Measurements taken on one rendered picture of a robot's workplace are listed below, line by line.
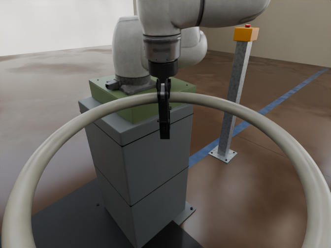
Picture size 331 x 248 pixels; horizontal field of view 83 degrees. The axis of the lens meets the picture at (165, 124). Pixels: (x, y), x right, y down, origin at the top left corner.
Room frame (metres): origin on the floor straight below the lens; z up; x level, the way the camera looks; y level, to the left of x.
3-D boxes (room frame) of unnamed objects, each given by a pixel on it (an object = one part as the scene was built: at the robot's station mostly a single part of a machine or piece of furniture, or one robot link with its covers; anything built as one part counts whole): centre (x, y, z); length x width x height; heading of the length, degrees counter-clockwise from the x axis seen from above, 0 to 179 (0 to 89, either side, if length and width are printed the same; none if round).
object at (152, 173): (0.83, 0.15, 0.40); 0.50 x 0.50 x 0.80; 42
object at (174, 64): (0.49, 0.01, 1.02); 0.08 x 0.07 x 0.09; 178
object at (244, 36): (1.42, -0.55, 0.54); 0.20 x 0.20 x 1.09; 46
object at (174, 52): (0.49, 0.01, 1.09); 0.09 x 0.09 x 0.06
